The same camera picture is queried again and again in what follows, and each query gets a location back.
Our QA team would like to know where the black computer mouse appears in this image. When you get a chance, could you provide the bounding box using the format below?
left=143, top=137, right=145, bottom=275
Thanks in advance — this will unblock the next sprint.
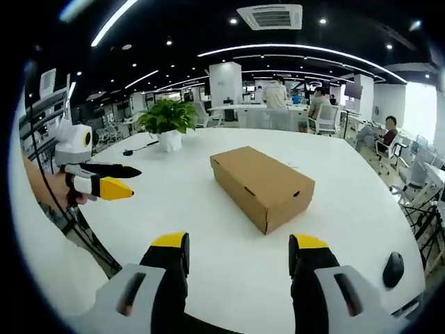
left=382, top=251, right=405, bottom=289

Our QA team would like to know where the dark wall monitor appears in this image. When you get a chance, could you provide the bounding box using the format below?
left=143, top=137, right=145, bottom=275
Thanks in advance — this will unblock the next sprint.
left=344, top=83, right=364, bottom=100

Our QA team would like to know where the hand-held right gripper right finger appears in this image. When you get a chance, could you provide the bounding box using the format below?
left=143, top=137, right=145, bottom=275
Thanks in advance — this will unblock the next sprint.
left=288, top=233, right=396, bottom=334

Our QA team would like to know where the ceiling air conditioner vent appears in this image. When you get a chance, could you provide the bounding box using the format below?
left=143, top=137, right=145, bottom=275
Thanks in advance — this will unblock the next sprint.
left=236, top=3, right=303, bottom=31

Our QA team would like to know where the green potted plant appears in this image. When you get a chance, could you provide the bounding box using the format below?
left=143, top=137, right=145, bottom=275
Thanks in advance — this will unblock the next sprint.
left=136, top=98, right=200, bottom=152

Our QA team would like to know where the person's left hand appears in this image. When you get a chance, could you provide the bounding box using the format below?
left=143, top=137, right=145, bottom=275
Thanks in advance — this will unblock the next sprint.
left=51, top=170, right=92, bottom=207

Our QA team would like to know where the black cable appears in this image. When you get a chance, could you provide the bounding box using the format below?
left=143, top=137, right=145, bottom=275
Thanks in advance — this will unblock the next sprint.
left=24, top=62, right=123, bottom=279

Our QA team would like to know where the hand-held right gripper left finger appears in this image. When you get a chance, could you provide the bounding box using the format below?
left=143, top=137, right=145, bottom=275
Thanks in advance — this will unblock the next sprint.
left=92, top=231, right=191, bottom=334

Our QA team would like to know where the white square pillar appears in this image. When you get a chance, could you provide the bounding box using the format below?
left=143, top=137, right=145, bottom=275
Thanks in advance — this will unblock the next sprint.
left=209, top=61, right=243, bottom=106

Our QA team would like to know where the brown cardboard shoe box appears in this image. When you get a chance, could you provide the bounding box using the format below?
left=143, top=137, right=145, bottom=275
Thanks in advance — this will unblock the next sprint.
left=209, top=145, right=316, bottom=236

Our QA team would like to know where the white mesh office chair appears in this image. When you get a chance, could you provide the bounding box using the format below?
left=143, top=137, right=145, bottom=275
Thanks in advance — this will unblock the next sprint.
left=307, top=104, right=341, bottom=135
left=389, top=156, right=435, bottom=206
left=374, top=134, right=410, bottom=178

